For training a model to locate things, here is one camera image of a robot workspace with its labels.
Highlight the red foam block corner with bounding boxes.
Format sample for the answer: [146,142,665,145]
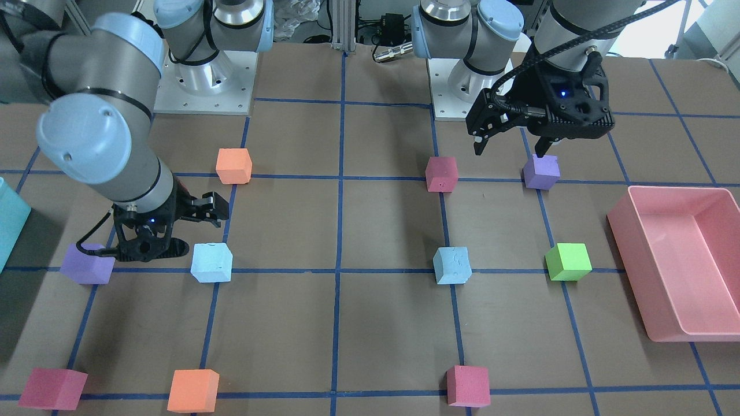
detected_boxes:
[18,367,88,411]

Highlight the red foam block far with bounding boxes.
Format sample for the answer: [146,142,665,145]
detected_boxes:
[446,365,491,408]

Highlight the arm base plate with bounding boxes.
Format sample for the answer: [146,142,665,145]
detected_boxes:
[154,51,260,116]
[427,58,513,121]

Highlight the orange foam block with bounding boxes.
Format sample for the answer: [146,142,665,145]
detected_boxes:
[167,369,220,414]
[215,148,252,184]

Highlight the light blue foam block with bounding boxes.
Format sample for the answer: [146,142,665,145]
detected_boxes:
[433,247,472,285]

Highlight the red foam block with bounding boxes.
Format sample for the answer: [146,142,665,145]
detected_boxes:
[446,365,491,408]
[425,156,459,193]

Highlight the teal plastic tray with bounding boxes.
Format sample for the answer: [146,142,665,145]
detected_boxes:
[1,177,31,272]

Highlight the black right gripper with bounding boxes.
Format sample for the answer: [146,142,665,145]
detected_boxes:
[113,179,230,262]

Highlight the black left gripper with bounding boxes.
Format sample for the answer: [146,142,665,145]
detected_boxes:
[466,58,615,158]

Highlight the pink plastic tray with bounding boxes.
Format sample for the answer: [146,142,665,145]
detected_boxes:
[607,186,739,342]

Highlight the purple foam block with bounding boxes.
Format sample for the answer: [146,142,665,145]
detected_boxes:
[521,153,561,191]
[59,243,116,284]

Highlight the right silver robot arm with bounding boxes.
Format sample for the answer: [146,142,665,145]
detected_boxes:
[2,13,451,274]

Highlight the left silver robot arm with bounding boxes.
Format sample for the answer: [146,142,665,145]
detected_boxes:
[410,1,641,157]

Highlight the orange foam block front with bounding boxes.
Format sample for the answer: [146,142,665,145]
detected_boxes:
[167,369,220,414]

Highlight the green foam block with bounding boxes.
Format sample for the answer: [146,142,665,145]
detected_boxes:
[545,243,593,281]

